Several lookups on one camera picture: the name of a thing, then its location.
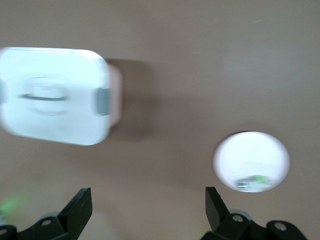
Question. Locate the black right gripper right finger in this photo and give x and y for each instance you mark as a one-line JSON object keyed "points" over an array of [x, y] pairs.
{"points": [[225, 225]]}

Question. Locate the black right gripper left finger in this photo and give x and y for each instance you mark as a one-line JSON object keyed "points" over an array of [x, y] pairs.
{"points": [[75, 215]]}

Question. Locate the pink round plate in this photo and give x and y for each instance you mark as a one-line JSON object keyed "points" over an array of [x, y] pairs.
{"points": [[251, 155]]}

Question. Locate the white lidded storage box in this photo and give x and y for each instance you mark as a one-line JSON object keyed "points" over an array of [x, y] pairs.
{"points": [[62, 125]]}

